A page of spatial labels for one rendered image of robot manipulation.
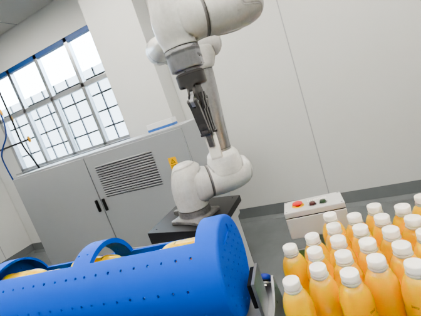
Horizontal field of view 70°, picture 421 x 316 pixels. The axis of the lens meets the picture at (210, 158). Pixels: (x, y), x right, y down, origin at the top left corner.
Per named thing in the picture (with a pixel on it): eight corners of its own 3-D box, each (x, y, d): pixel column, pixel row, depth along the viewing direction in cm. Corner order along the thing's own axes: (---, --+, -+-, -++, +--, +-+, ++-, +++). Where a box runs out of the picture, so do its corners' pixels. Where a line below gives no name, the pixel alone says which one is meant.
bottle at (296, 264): (322, 301, 87) (306, 244, 84) (319, 319, 81) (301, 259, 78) (299, 299, 91) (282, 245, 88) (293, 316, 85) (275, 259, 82)
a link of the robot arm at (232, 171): (208, 190, 155) (248, 178, 158) (217, 202, 139) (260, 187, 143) (168, 35, 135) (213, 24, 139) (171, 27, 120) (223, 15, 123)
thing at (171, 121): (154, 131, 275) (151, 124, 273) (177, 124, 268) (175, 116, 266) (149, 134, 263) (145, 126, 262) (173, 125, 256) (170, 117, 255)
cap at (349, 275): (337, 281, 66) (335, 274, 66) (348, 271, 68) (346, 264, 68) (353, 288, 63) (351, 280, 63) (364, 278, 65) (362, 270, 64)
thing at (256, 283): (261, 299, 93) (249, 263, 90) (269, 298, 92) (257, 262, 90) (259, 324, 83) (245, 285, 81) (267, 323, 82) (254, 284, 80)
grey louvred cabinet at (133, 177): (95, 266, 395) (50, 163, 369) (249, 251, 306) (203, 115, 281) (63, 294, 346) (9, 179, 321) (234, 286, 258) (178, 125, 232)
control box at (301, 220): (291, 226, 115) (283, 202, 113) (346, 215, 109) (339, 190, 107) (291, 239, 106) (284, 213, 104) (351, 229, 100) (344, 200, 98)
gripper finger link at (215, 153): (214, 131, 79) (213, 132, 79) (222, 157, 81) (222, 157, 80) (204, 135, 80) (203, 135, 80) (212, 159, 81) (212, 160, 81)
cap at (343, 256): (354, 263, 70) (353, 256, 70) (337, 266, 71) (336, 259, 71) (351, 254, 74) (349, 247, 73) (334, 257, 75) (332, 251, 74)
